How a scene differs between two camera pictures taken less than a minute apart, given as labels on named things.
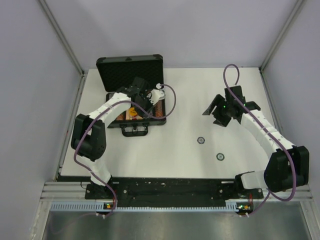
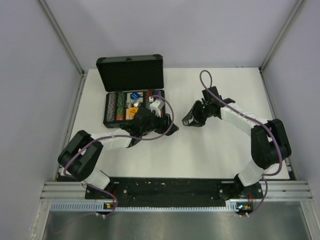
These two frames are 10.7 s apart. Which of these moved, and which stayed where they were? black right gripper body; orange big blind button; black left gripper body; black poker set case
Moved: black left gripper body; black right gripper body
Stayed: orange big blind button; black poker set case
